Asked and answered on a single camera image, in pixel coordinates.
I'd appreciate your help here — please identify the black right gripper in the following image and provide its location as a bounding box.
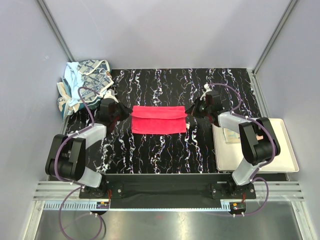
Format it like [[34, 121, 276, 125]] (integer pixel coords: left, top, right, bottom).
[[185, 97, 211, 119]]

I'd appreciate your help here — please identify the red pink towel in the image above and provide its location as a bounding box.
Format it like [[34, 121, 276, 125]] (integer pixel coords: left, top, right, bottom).
[[131, 105, 187, 135]]

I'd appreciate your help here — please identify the cream rabbit print towel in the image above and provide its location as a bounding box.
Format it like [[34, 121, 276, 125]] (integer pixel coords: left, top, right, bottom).
[[222, 128, 241, 144]]

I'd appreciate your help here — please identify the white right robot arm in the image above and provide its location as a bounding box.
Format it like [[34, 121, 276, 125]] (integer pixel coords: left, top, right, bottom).
[[185, 90, 281, 199]]

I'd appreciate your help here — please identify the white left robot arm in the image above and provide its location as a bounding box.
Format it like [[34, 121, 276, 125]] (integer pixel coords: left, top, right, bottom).
[[45, 98, 133, 198]]

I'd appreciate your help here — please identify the navy cream patterned towel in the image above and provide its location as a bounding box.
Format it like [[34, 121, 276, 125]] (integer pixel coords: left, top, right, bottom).
[[77, 59, 114, 103]]

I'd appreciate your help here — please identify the white plastic tray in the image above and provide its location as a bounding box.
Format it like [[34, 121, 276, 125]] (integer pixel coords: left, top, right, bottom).
[[211, 118, 300, 174]]

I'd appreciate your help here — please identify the teal patterned towel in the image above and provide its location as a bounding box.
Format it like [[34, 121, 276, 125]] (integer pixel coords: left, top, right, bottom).
[[57, 82, 102, 121]]

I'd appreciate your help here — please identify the white light blue towel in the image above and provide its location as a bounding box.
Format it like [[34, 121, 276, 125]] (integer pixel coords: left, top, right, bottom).
[[62, 62, 84, 107]]

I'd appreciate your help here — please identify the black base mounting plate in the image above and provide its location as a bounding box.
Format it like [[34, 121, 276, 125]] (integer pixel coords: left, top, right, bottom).
[[79, 173, 256, 200]]

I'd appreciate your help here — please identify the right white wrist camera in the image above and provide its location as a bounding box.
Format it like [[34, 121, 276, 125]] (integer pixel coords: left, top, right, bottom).
[[200, 83, 212, 99]]

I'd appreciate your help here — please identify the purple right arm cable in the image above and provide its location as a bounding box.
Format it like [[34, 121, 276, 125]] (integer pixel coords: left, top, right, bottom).
[[208, 83, 281, 217]]

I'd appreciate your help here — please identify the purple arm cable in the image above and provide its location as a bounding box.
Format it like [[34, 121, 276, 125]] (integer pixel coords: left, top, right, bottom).
[[208, 83, 281, 217], [53, 86, 108, 239]]

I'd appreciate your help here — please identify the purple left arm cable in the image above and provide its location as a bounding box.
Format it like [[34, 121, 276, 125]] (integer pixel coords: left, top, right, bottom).
[[53, 86, 108, 239]]

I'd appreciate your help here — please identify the aluminium rail frame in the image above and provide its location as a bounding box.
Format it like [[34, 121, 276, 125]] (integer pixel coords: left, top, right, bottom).
[[24, 181, 317, 240]]

